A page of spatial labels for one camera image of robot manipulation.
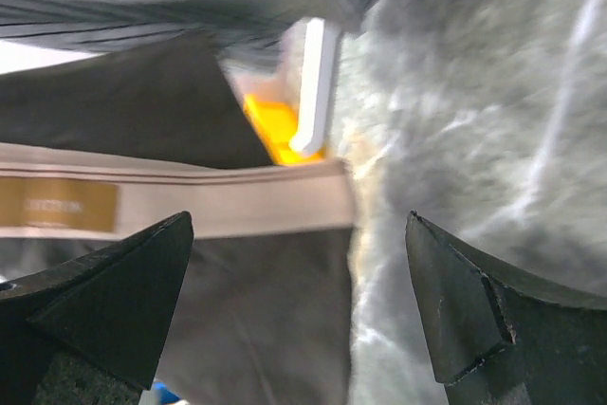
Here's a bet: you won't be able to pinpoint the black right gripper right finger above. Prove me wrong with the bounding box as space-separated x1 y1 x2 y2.
405 212 606 405

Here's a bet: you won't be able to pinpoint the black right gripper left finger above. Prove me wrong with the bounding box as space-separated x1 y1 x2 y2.
1 212 193 404

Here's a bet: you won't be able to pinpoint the dark grey boxer briefs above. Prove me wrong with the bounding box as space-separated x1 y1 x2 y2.
1 34 357 404

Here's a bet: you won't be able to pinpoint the yellow plastic tray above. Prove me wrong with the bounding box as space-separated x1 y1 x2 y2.
243 94 326 166

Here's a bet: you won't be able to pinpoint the metal clothes rack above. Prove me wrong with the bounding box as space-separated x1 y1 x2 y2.
289 18 343 157

